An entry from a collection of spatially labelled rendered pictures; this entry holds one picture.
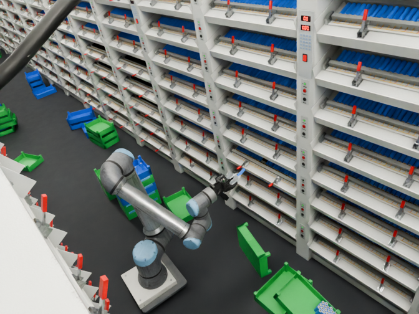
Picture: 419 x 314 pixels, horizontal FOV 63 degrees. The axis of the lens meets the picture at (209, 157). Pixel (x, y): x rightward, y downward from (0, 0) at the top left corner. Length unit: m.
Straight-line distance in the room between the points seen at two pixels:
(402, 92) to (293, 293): 1.28
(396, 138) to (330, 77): 0.36
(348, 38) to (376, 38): 0.10
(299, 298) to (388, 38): 1.46
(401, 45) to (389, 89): 0.18
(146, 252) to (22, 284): 1.80
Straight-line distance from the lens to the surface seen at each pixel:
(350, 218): 1.95
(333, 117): 1.63
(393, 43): 1.36
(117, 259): 2.67
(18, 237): 0.39
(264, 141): 2.10
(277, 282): 2.31
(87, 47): 3.91
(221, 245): 2.51
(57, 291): 0.32
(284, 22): 1.63
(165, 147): 3.28
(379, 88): 1.47
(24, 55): 0.62
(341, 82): 1.52
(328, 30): 1.49
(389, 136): 1.54
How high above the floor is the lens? 1.95
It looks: 36 degrees down
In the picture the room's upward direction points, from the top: 11 degrees counter-clockwise
